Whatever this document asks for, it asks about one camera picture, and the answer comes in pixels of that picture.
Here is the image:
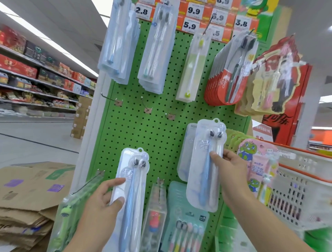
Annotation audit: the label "person's left hand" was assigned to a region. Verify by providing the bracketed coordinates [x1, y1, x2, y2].
[77, 178, 127, 245]

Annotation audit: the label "person's right hand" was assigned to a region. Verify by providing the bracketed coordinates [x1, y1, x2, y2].
[210, 151, 251, 204]

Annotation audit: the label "bundle of clear kids toothbrushes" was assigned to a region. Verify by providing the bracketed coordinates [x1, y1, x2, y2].
[48, 171, 104, 252]

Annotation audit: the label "clear blue toothbrush blister pack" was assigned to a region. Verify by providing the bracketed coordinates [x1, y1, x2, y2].
[177, 123, 199, 182]
[186, 118, 227, 213]

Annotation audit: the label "bundle of clear blue toothbrush blisters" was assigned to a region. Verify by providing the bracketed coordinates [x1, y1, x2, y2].
[104, 148, 150, 252]

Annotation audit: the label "clear red cartoon toothbrush box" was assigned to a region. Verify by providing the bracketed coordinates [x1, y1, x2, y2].
[140, 179, 168, 252]

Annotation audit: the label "teal multi toothbrush pack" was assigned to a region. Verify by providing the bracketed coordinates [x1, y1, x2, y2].
[161, 181, 211, 252]

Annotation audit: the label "pile of red grey toothbrush packs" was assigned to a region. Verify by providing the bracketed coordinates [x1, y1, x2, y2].
[204, 31, 259, 107]

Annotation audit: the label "green pegboard display rack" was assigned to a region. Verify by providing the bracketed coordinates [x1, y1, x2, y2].
[85, 26, 255, 252]

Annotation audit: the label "bundle of green toothbrush packs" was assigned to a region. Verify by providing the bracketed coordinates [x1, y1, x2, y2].
[175, 28, 212, 104]

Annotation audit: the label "row of twin toothbrush packs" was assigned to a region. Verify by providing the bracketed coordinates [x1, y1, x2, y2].
[137, 4, 179, 95]

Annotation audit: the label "row of blue toothbrush packs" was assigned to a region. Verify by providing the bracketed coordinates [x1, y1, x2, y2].
[98, 0, 142, 85]

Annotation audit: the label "person's right forearm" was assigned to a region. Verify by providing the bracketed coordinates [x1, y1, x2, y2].
[223, 192, 314, 252]

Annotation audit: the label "basket of candies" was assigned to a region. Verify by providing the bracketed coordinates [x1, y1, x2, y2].
[267, 143, 332, 232]

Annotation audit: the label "row of green pink packs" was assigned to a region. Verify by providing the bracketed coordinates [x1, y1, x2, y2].
[225, 129, 281, 206]

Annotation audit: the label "small printed sign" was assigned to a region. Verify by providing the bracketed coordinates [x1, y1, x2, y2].
[252, 123, 276, 143]

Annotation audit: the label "pile of flattened cardboard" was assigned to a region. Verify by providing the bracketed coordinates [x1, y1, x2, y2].
[0, 162, 76, 250]

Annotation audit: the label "red cola poster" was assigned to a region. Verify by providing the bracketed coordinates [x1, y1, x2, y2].
[270, 65, 312, 146]

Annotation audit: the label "stack of brown cartons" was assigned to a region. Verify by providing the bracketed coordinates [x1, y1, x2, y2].
[71, 96, 93, 140]

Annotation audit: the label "row of red cartoon packs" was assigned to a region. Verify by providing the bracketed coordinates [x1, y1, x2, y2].
[234, 35, 307, 116]

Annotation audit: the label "stocked store shelves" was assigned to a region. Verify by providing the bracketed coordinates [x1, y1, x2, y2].
[0, 26, 98, 117]

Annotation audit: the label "rows of orange price tags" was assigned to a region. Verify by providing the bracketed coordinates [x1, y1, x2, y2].
[134, 0, 260, 42]

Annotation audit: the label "yellow frog poster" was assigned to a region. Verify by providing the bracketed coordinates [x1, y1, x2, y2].
[239, 0, 281, 42]

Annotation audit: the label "ceiling light strip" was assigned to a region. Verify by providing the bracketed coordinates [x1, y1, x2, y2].
[0, 2, 99, 76]
[91, 0, 114, 28]

